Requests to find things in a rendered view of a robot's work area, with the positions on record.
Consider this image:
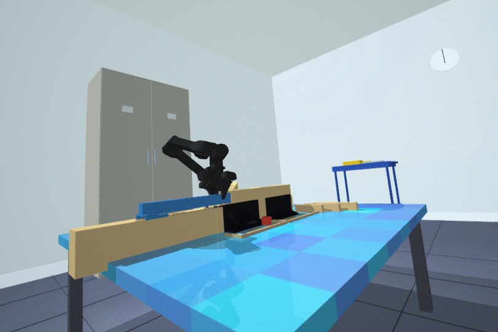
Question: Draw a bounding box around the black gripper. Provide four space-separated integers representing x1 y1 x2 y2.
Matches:
199 163 237 200

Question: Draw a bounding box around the red cube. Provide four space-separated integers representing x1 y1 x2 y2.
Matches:
262 216 272 226

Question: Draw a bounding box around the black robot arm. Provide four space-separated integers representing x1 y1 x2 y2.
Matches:
162 135 229 182

